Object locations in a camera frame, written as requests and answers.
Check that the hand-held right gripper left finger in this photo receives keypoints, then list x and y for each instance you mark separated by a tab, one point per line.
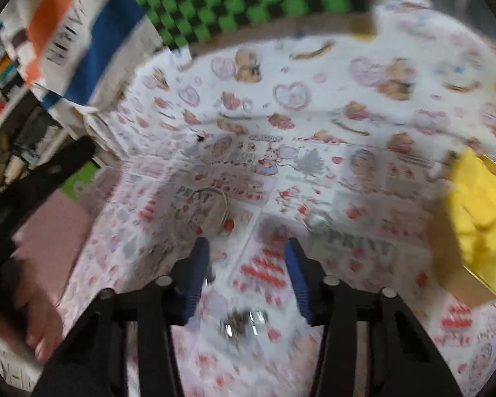
195	275

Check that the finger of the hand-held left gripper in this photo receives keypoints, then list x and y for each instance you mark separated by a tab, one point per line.
64	165

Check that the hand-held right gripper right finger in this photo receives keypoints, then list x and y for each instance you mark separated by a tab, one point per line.
296	275

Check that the person's left hand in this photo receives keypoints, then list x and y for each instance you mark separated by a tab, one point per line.
45	318

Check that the green mat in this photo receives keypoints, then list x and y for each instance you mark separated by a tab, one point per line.
76	182

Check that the cluttered shelf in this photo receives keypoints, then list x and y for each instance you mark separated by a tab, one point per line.
29	132

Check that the cartoon printed table cloth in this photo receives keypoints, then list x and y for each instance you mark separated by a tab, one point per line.
355	198

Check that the white bag orange blue stripes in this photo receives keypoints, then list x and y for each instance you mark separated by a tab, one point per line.
66	29

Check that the brown cardboard box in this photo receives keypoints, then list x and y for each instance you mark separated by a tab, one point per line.
449	256

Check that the bear and heart printed cloth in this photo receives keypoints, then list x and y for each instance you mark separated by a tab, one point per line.
289	95

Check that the yellow cloth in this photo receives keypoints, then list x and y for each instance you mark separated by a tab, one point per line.
479	206

